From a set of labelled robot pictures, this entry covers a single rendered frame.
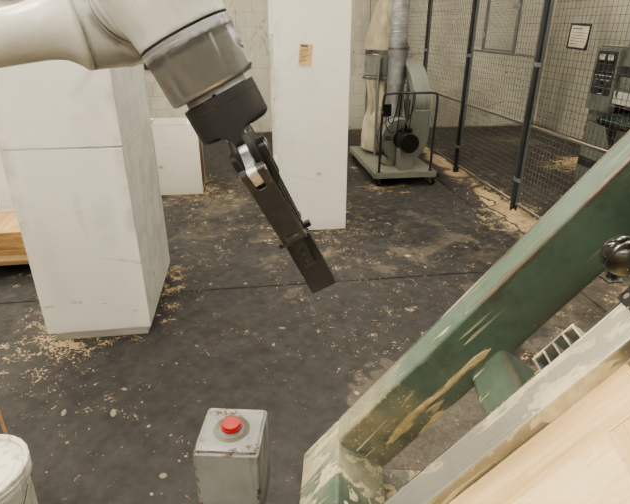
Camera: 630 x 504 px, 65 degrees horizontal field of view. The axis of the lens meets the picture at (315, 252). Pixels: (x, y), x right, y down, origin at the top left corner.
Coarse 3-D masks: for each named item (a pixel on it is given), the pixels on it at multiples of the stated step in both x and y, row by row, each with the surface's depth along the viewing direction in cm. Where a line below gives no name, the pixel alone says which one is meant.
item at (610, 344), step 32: (608, 320) 57; (576, 352) 58; (608, 352) 54; (544, 384) 59; (576, 384) 56; (512, 416) 61; (544, 416) 58; (480, 448) 62; (512, 448) 60; (416, 480) 69; (448, 480) 64
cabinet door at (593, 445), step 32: (608, 384) 54; (576, 416) 56; (608, 416) 52; (544, 448) 57; (576, 448) 53; (608, 448) 50; (480, 480) 62; (512, 480) 58; (544, 480) 54; (576, 480) 51; (608, 480) 48
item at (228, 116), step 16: (224, 96) 45; (240, 96) 46; (256, 96) 47; (192, 112) 46; (208, 112) 45; (224, 112) 45; (240, 112) 46; (256, 112) 47; (208, 128) 46; (224, 128) 46; (240, 128) 46; (208, 144) 48; (240, 144) 47; (256, 144) 49; (240, 160) 47; (256, 160) 47
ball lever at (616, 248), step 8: (608, 240) 47; (616, 240) 46; (624, 240) 45; (608, 248) 46; (616, 248) 45; (624, 248) 45; (600, 256) 47; (608, 256) 46; (616, 256) 45; (624, 256) 45; (608, 264) 46; (616, 264) 45; (624, 264) 45; (616, 272) 46; (624, 272) 45
